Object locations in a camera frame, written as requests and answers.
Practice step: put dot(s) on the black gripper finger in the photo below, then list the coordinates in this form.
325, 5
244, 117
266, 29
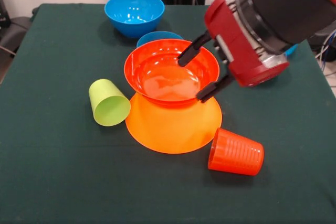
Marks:
193, 49
212, 90

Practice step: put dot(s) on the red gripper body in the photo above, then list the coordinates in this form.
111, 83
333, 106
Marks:
231, 37

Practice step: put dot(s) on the shallow red-orange bowl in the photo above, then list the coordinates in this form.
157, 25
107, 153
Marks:
157, 77

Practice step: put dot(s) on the large light orange bowl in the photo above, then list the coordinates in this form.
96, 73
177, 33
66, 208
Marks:
173, 129

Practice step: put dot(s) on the red-orange cup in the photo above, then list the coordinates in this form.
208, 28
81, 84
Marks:
236, 153

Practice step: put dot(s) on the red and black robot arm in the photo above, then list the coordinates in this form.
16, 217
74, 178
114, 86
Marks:
288, 3

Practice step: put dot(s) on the small light blue bowl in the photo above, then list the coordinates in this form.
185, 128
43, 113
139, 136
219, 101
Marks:
292, 49
152, 37

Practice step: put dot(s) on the medium blue bowl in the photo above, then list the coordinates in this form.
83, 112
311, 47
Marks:
131, 9

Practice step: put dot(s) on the light green cup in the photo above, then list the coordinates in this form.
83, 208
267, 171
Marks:
105, 95

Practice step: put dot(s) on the dark green tablecloth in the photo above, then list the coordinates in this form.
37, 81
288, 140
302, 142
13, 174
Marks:
52, 155

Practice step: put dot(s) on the dark grey chair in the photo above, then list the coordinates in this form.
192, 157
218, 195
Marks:
15, 32

